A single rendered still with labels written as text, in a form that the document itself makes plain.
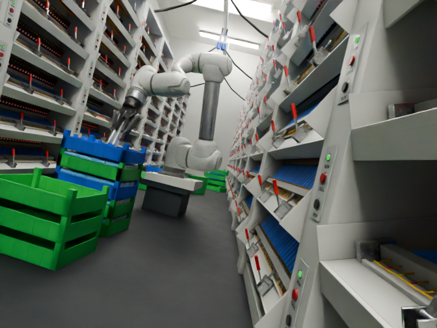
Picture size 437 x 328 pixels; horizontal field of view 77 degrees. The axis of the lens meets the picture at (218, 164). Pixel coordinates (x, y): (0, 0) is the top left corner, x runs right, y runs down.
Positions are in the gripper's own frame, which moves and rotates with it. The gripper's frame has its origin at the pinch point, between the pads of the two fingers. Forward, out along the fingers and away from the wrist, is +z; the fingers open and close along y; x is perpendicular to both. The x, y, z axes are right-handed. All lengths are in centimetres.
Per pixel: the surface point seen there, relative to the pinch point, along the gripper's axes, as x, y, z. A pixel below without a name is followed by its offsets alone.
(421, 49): 73, -82, 9
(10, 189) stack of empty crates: 27.1, 6.0, 36.7
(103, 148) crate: 2.8, 0.7, 7.0
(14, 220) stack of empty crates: 23, 2, 45
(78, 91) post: -37, 62, -44
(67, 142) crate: 2.3, 17.9, 7.9
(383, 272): 67, -81, 39
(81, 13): -3, 58, -76
